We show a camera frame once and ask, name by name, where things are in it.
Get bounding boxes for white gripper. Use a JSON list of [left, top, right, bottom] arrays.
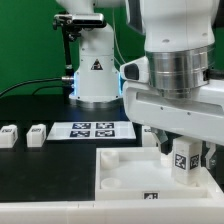
[[123, 80, 224, 170]]

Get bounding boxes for white square tabletop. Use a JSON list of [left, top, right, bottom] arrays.
[[95, 147, 220, 200]]

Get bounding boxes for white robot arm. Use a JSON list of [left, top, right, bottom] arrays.
[[56, 0, 224, 146]]

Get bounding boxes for white L-shaped fence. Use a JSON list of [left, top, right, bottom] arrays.
[[0, 159, 224, 224]]

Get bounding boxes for tag marker sheet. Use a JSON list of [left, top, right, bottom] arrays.
[[47, 121, 136, 140]]

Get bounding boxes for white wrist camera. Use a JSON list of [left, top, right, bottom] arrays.
[[120, 56, 149, 83]]

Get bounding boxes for black cable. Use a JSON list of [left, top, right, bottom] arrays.
[[0, 77, 73, 98]]

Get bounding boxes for black camera on stand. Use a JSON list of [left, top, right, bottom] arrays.
[[52, 11, 106, 84]]

